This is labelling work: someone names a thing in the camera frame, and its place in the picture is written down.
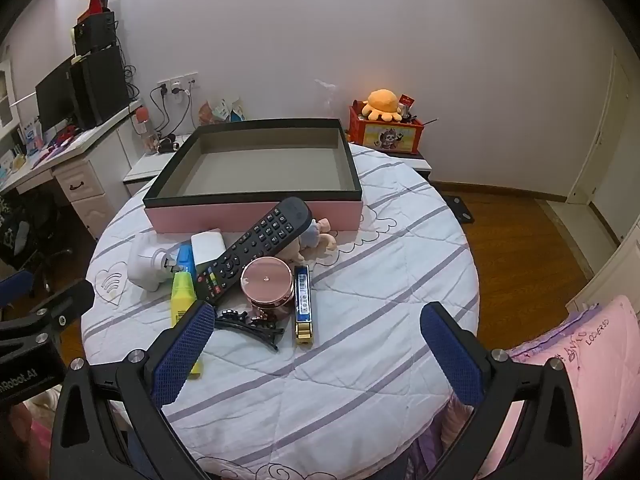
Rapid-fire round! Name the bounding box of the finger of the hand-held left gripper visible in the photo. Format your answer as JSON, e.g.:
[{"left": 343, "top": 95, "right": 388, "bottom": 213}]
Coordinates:
[
  {"left": 0, "top": 279, "right": 96, "bottom": 347},
  {"left": 0, "top": 269, "right": 35, "bottom": 311}
]

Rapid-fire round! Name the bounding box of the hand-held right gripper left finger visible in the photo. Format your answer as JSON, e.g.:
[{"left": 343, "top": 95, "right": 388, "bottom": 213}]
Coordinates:
[{"left": 50, "top": 300, "right": 221, "bottom": 480}]

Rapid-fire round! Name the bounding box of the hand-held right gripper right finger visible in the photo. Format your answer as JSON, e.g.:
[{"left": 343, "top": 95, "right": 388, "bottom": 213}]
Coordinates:
[{"left": 419, "top": 301, "right": 586, "bottom": 480}]

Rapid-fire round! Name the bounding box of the yellow tube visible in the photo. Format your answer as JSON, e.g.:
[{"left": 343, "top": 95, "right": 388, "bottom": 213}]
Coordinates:
[{"left": 171, "top": 269, "right": 204, "bottom": 380}]

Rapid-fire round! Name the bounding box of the black hair clip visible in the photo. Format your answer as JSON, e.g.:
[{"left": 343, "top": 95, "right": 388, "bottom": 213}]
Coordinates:
[{"left": 214, "top": 309, "right": 280, "bottom": 352}]

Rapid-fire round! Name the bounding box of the white round plug-in device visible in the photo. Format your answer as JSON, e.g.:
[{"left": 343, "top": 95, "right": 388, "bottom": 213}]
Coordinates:
[{"left": 127, "top": 234, "right": 181, "bottom": 292}]

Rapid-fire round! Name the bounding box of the small blue packet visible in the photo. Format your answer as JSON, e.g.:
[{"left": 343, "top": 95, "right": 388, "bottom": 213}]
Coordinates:
[{"left": 176, "top": 244, "right": 197, "bottom": 277}]

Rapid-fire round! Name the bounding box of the white charger cube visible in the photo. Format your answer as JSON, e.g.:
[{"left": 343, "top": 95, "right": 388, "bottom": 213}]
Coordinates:
[{"left": 190, "top": 231, "right": 227, "bottom": 267}]

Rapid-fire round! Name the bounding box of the rose gold round jar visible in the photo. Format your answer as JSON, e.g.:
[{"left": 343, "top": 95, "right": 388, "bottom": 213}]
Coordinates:
[{"left": 241, "top": 257, "right": 294, "bottom": 322}]

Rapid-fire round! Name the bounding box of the pink box with black rim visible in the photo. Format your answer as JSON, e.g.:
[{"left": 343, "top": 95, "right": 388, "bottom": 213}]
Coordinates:
[{"left": 143, "top": 119, "right": 364, "bottom": 235}]

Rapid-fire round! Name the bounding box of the black remote control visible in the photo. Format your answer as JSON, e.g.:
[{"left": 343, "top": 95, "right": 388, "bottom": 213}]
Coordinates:
[{"left": 192, "top": 197, "right": 314, "bottom": 306}]

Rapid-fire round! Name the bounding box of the small pink plush doll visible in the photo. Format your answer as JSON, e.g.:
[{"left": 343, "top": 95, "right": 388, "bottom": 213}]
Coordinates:
[{"left": 287, "top": 217, "right": 341, "bottom": 263}]

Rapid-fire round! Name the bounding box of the black office chair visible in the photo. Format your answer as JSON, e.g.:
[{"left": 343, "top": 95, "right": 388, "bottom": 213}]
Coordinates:
[{"left": 0, "top": 195, "right": 76, "bottom": 296}]

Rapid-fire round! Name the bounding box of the white desk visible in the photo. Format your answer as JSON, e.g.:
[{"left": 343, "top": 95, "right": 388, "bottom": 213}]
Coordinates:
[{"left": 0, "top": 100, "right": 143, "bottom": 241}]

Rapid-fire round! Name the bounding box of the black bathroom scale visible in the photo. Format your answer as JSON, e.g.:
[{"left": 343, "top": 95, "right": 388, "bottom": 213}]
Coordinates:
[{"left": 446, "top": 194, "right": 476, "bottom": 225}]

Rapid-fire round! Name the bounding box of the blue white box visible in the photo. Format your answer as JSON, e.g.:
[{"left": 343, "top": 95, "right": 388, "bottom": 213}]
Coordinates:
[{"left": 19, "top": 119, "right": 43, "bottom": 156}]

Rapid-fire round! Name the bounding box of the pink printed blanket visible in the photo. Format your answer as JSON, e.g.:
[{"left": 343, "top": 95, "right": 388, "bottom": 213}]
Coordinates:
[{"left": 440, "top": 294, "right": 640, "bottom": 480}]

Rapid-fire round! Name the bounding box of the white top side cabinet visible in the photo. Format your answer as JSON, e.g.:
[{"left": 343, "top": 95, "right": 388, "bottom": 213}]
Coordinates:
[{"left": 123, "top": 132, "right": 193, "bottom": 198}]

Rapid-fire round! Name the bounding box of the white bedside furniture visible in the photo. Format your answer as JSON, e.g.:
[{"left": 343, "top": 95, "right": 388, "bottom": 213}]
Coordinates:
[{"left": 565, "top": 220, "right": 640, "bottom": 316}]

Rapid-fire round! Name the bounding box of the black monitor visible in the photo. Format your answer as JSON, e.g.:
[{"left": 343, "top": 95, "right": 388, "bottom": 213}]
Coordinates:
[{"left": 35, "top": 55, "right": 76, "bottom": 133}]

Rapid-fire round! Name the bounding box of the black top low cabinet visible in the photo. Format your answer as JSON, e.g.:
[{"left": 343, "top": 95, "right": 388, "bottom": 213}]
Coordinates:
[{"left": 347, "top": 140, "right": 434, "bottom": 181}]

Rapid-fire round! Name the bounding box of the red cap bottle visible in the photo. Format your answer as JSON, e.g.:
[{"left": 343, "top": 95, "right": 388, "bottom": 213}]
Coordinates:
[{"left": 134, "top": 106, "right": 157, "bottom": 156}]

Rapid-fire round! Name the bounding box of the white glass door cabinet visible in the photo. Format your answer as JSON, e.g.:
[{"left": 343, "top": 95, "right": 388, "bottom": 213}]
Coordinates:
[{"left": 0, "top": 45, "right": 21, "bottom": 131}]

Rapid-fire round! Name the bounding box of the black computer tower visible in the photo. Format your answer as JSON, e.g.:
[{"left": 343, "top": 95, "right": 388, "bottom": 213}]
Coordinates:
[{"left": 70, "top": 45, "right": 131, "bottom": 131}]

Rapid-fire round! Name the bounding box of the red storage crate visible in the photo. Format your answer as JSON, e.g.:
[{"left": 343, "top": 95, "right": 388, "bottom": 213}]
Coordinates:
[{"left": 348, "top": 100, "right": 426, "bottom": 156}]

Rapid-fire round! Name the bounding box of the orange octopus plush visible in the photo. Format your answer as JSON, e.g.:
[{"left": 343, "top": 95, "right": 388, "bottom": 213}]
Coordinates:
[{"left": 362, "top": 89, "right": 403, "bottom": 122}]

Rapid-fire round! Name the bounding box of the white door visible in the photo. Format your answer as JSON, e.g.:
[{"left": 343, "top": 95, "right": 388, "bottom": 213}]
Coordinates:
[{"left": 565, "top": 47, "right": 633, "bottom": 206}]

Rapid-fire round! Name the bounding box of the black power cable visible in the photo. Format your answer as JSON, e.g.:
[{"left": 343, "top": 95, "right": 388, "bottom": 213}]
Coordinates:
[{"left": 150, "top": 85, "right": 193, "bottom": 136}]

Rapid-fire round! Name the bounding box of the white wall socket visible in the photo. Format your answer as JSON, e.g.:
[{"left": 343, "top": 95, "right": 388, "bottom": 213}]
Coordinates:
[{"left": 157, "top": 74, "right": 198, "bottom": 95}]

